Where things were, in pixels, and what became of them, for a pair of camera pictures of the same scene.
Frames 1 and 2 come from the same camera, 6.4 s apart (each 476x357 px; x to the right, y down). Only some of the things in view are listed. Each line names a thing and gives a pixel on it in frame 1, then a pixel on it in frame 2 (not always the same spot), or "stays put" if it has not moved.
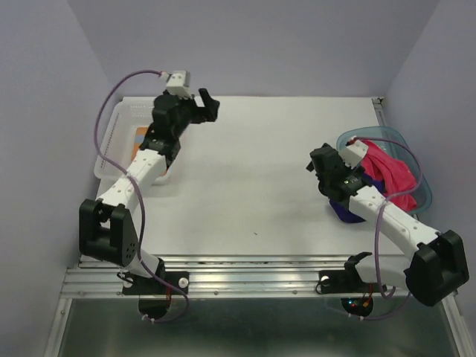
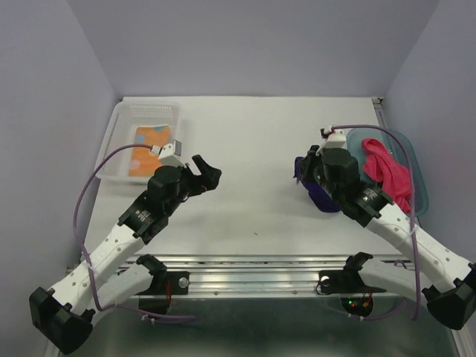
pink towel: [395, 177] stays put
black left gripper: [207, 112] → [213, 175]
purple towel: [342, 208] → [317, 194]
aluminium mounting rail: [259, 276] stays put
